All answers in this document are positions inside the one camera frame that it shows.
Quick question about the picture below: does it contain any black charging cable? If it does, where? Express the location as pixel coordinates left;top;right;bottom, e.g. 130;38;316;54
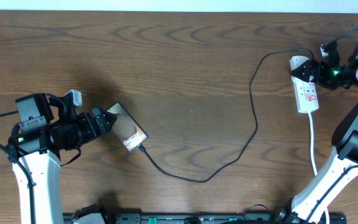
137;48;315;184

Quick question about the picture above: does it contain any bronze Galaxy smartphone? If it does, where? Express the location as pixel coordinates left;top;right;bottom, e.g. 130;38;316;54
108;102;148;152

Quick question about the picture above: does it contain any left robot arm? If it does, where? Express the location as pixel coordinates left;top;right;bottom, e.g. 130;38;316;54
7;90;117;223

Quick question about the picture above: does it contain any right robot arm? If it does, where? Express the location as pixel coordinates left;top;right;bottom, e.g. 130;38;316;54
276;40;358;223

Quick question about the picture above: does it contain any white charger adapter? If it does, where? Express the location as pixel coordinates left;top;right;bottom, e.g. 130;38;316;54
290;55;309;71

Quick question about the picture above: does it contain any white power strip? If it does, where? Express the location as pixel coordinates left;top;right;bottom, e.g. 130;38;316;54
291;77;319;114

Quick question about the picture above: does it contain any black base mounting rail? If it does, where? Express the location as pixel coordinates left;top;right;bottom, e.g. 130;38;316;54
62;203;347;224

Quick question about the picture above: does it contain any black left camera cable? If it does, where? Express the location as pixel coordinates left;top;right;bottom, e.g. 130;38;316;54
0;110;37;224

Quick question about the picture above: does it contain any black camera cable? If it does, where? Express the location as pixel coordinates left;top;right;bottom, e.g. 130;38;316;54
0;110;37;224
303;27;358;224

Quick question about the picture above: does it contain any black right camera cable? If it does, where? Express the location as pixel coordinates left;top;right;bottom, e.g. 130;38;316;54
303;27;358;224

